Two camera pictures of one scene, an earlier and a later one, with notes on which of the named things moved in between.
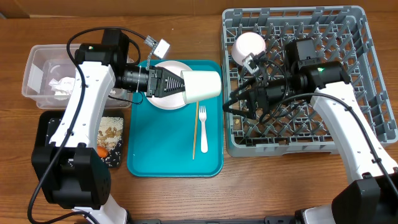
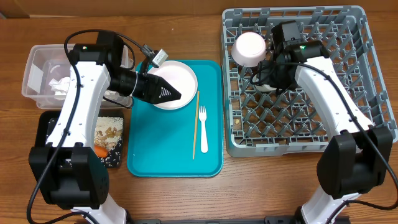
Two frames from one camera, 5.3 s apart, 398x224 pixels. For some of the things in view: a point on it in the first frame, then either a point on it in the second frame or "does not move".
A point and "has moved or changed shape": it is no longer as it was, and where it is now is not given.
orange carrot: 102,152 does not move
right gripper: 265,94 to 267,76
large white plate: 171,101 does not move
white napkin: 63,88 does not move
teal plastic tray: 185,142 does not move
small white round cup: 201,85 has moved or changed shape
